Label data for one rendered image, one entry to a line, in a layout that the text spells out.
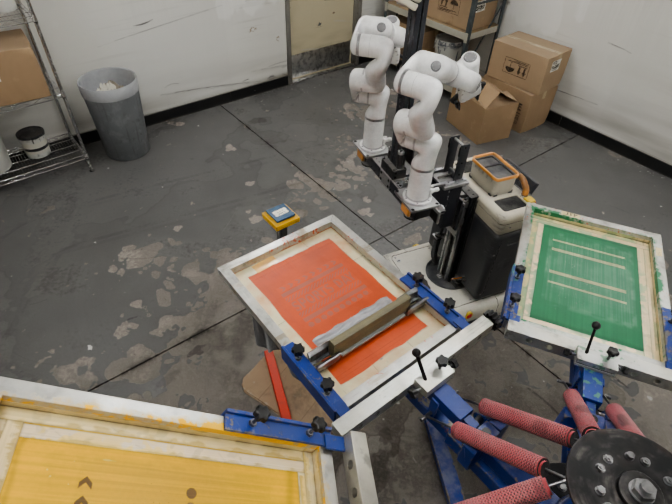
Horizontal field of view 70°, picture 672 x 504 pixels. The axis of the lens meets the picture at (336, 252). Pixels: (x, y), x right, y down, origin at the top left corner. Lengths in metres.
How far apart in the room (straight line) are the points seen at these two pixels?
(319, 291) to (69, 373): 1.70
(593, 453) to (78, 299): 2.98
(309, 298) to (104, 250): 2.17
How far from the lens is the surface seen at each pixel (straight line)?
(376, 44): 2.04
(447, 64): 1.80
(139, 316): 3.25
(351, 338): 1.67
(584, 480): 1.29
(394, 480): 2.58
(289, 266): 2.01
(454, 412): 1.57
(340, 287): 1.93
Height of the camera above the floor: 2.38
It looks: 43 degrees down
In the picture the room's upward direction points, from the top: 2 degrees clockwise
